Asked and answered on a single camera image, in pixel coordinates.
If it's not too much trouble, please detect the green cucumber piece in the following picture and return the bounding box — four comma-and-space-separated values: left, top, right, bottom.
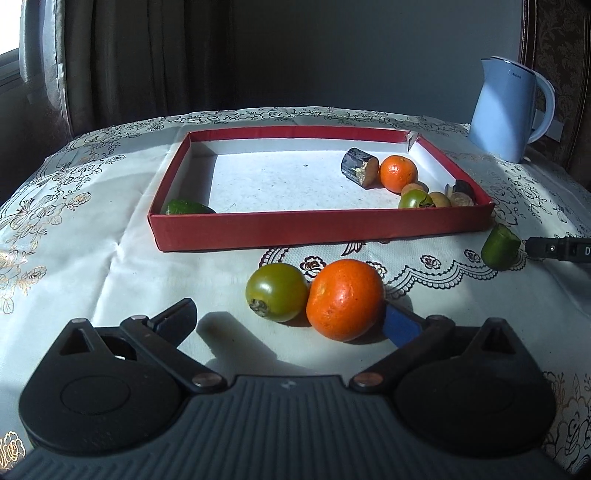
481, 224, 522, 271
165, 199, 217, 216

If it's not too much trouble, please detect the light blue electric kettle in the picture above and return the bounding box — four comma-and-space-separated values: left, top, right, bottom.
467, 56, 556, 164

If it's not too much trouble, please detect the grey curtain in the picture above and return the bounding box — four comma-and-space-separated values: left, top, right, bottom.
18, 0, 234, 139

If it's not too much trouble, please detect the dark patterned chair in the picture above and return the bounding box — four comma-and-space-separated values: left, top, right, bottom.
519, 0, 591, 182

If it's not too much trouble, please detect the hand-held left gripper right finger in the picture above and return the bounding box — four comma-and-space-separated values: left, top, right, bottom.
348, 302, 540, 396

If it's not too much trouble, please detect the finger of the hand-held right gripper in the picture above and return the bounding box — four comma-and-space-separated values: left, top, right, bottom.
525, 236, 591, 264

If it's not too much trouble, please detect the eggplant piece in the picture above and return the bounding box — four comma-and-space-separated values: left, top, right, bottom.
444, 180, 476, 208
341, 148, 380, 189

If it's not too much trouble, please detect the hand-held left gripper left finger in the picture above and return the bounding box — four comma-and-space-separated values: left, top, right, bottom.
48, 298, 228, 396

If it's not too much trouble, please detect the red shallow cardboard box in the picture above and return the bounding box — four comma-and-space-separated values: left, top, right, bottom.
148, 126, 496, 253

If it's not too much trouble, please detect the large orange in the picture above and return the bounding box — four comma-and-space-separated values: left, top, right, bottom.
306, 259, 386, 343

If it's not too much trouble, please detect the small orange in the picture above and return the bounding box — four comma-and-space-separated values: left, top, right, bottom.
379, 155, 419, 194

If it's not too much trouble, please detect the small green tomato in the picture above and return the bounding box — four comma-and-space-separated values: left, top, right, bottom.
398, 189, 435, 210

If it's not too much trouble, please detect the large green tomato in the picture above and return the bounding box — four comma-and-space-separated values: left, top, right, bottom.
245, 263, 309, 323

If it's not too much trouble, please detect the white floral tablecloth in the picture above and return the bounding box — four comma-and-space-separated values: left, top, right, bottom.
0, 106, 591, 476

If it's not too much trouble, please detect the window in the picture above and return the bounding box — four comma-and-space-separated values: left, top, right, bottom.
0, 0, 25, 89

